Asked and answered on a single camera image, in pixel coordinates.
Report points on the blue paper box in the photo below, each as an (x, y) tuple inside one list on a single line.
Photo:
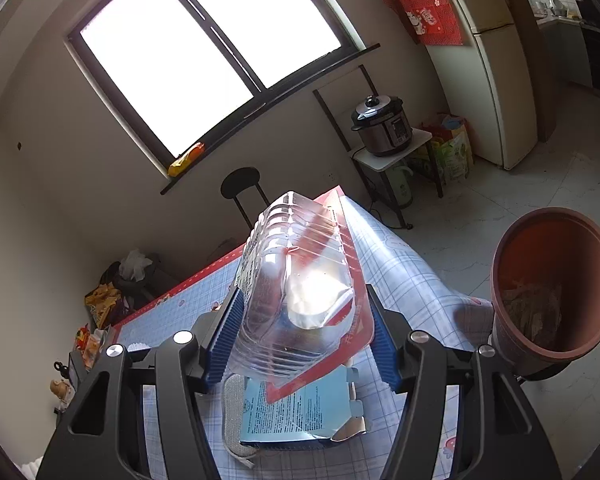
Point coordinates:
[(300, 410)]

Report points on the red shopping bag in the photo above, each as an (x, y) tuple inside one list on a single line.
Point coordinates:
[(430, 130)]

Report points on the clear plastic bottle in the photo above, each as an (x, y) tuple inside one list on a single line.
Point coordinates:
[(290, 280)]

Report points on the green electric kettle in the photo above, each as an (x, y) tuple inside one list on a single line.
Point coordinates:
[(399, 187)]

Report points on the electric pressure cooker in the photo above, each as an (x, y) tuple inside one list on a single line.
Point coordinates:
[(380, 130)]

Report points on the red hanging wall organiser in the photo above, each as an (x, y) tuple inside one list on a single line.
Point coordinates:
[(430, 5)]

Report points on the yellow snack bag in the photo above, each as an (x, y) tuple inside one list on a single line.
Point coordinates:
[(102, 305)]

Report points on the black round stool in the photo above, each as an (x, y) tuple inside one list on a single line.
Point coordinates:
[(240, 182), (545, 374)]

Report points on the white black-framed side table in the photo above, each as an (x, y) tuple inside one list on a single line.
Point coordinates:
[(410, 147)]

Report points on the silver scouring pad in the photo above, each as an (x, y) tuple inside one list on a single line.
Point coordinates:
[(232, 410)]

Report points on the orange snack packet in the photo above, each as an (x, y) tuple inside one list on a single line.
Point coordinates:
[(185, 160)]

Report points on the small brown figurine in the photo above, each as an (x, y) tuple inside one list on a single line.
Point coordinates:
[(60, 390)]

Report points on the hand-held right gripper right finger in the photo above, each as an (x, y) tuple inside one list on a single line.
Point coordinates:
[(385, 355)]

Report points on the yellow green bag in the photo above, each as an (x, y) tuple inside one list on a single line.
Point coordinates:
[(422, 162)]

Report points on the checked plastic tablecloth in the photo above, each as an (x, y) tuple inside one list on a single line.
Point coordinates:
[(410, 280)]

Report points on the brown plastic bin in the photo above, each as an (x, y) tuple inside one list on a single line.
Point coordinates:
[(555, 240)]

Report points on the dark-framed window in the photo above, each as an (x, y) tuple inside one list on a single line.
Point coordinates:
[(180, 60)]

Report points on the orange printed packet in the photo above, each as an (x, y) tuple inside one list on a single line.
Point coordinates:
[(90, 347)]

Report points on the white plastic bag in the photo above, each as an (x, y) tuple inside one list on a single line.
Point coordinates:
[(135, 262)]

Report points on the blue red-edged table mat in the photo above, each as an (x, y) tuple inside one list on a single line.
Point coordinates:
[(190, 295)]

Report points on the green printed bag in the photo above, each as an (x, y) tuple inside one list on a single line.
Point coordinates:
[(455, 155)]

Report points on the black built-in oven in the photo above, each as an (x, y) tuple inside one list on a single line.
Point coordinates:
[(597, 60)]

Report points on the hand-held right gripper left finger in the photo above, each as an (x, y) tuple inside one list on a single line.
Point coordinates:
[(225, 345)]

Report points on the cream refrigerator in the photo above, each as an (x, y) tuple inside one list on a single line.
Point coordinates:
[(500, 85)]

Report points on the grey kitchen cabinets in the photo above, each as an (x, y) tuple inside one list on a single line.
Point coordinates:
[(570, 55)]

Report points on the crumpled clear plastic wrapper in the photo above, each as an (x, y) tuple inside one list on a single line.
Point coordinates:
[(530, 310)]

